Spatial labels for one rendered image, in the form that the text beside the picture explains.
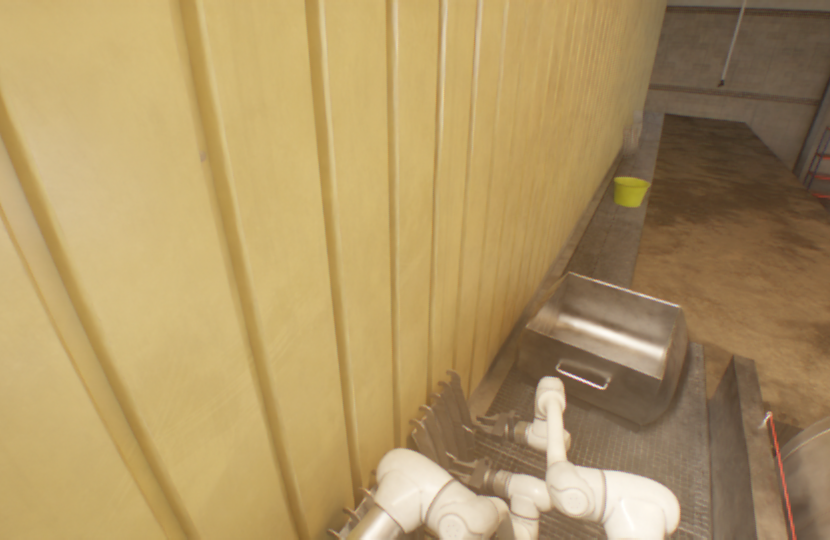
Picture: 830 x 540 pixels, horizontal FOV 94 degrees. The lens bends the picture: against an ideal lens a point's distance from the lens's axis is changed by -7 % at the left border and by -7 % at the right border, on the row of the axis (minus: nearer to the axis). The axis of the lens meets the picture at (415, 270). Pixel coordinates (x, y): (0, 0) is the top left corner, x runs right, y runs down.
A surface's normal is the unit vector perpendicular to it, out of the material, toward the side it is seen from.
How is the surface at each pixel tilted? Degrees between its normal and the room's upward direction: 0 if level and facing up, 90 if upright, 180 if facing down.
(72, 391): 90
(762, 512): 1
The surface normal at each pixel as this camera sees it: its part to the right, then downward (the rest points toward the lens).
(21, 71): 0.87, 0.25
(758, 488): 0.01, -0.87
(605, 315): -0.59, 0.39
